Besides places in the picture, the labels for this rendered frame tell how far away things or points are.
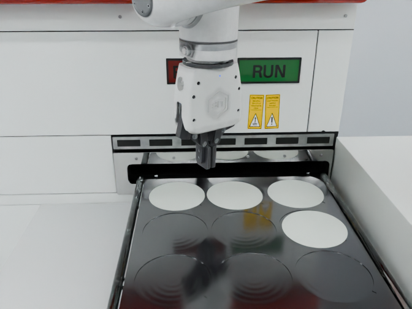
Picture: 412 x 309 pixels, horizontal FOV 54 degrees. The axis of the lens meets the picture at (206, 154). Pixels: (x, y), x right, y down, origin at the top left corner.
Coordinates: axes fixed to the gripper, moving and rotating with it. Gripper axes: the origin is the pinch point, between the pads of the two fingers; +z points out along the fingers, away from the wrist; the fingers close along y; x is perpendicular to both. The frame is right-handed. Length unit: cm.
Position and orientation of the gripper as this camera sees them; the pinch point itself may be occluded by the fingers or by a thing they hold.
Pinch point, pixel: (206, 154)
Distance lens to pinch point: 66.6
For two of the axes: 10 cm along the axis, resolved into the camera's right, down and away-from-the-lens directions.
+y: 8.2, -2.3, 5.3
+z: -0.2, 9.0, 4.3
